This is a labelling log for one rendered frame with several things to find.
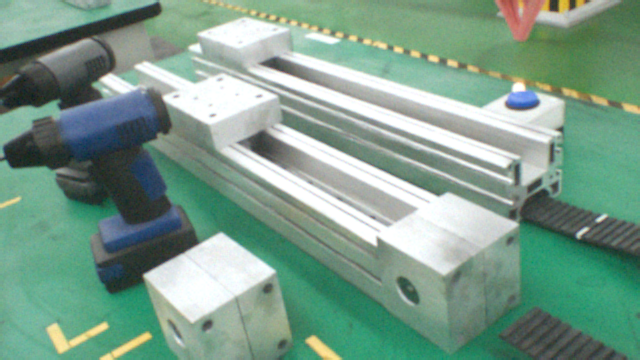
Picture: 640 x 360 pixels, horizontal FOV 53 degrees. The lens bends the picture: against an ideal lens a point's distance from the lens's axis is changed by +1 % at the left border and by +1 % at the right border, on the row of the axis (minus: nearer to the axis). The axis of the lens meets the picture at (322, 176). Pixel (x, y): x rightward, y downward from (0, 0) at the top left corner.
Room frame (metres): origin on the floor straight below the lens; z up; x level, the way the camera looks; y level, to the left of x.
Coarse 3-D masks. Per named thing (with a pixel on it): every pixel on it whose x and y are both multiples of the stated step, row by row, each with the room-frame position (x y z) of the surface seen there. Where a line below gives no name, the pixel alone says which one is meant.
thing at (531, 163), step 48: (192, 48) 1.28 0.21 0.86; (288, 96) 0.98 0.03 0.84; (336, 96) 0.89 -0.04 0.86; (384, 96) 0.89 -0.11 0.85; (432, 96) 0.83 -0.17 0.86; (336, 144) 0.88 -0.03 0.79; (384, 144) 0.78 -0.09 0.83; (432, 144) 0.70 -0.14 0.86; (480, 144) 0.67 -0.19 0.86; (528, 144) 0.67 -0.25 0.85; (432, 192) 0.71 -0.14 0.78; (480, 192) 0.65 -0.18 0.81; (528, 192) 0.63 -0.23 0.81
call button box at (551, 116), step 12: (504, 96) 0.84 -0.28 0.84; (540, 96) 0.82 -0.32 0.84; (492, 108) 0.81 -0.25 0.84; (504, 108) 0.80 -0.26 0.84; (516, 108) 0.79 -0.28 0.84; (528, 108) 0.78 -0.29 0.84; (540, 108) 0.78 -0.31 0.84; (552, 108) 0.78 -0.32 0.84; (564, 108) 0.79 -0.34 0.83; (528, 120) 0.75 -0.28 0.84; (540, 120) 0.76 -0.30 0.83; (552, 120) 0.78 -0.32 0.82
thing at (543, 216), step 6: (552, 204) 0.63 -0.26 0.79; (558, 204) 0.63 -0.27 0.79; (564, 204) 0.62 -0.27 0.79; (540, 210) 0.62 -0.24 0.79; (546, 210) 0.62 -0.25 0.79; (552, 210) 0.61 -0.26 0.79; (558, 210) 0.61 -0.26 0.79; (534, 216) 0.61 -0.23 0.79; (540, 216) 0.61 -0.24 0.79; (546, 216) 0.60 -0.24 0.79; (552, 216) 0.61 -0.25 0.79; (540, 222) 0.60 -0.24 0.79; (546, 222) 0.60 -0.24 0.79
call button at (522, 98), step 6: (522, 90) 0.82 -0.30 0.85; (528, 90) 0.82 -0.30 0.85; (510, 96) 0.81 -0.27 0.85; (516, 96) 0.80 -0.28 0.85; (522, 96) 0.80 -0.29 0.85; (528, 96) 0.80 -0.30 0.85; (534, 96) 0.79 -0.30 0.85; (510, 102) 0.80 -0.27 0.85; (516, 102) 0.79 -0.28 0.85; (522, 102) 0.79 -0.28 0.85; (528, 102) 0.79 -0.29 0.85; (534, 102) 0.79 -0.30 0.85
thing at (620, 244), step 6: (636, 228) 0.54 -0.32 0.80; (624, 234) 0.54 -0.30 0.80; (630, 234) 0.53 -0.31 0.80; (636, 234) 0.53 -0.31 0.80; (618, 240) 0.53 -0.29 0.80; (624, 240) 0.53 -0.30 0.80; (630, 240) 0.52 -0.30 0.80; (636, 240) 0.52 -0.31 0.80; (612, 246) 0.52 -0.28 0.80; (618, 246) 0.52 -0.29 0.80; (624, 246) 0.51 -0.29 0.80; (630, 246) 0.52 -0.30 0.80
